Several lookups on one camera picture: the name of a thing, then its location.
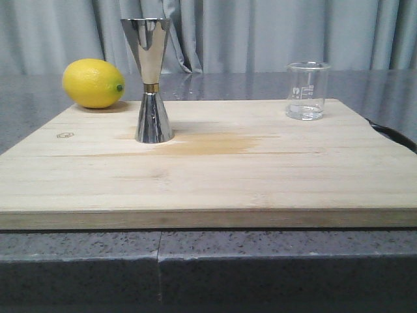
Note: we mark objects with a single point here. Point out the light wooden cutting board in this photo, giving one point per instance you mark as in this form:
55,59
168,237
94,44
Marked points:
239,163

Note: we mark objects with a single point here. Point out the yellow lemon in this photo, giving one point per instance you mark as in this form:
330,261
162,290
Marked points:
93,83

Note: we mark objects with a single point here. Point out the steel double jigger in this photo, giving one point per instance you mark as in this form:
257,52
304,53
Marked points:
147,39

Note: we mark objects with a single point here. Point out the grey curtain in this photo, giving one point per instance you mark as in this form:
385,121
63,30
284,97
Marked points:
43,37

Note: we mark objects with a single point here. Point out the small glass beaker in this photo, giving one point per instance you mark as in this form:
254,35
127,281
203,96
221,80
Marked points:
308,82

